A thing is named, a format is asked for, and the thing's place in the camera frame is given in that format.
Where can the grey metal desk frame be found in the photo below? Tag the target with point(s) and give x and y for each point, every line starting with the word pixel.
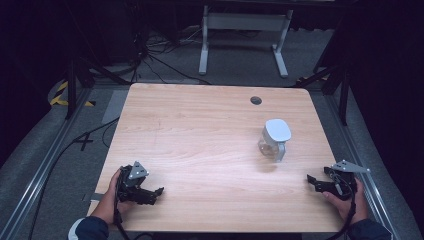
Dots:
pixel 245 21

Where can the yellow black floor tape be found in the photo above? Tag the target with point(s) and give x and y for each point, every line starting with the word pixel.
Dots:
pixel 57 98

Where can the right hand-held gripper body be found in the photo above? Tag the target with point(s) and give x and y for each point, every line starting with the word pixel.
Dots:
pixel 343 181

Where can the person's left hand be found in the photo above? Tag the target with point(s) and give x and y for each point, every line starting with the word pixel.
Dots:
pixel 110 203

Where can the person's right hand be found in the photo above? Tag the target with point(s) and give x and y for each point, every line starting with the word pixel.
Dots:
pixel 346 208

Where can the black metal stand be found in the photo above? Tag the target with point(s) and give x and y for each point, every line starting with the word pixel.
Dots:
pixel 343 90
pixel 71 90

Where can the glass pitcher with white lid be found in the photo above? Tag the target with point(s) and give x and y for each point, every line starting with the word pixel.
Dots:
pixel 276 140

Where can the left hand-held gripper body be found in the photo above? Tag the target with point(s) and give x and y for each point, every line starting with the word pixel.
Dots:
pixel 130 186

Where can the grey metal floor rail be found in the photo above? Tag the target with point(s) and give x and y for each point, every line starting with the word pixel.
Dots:
pixel 360 156
pixel 40 173

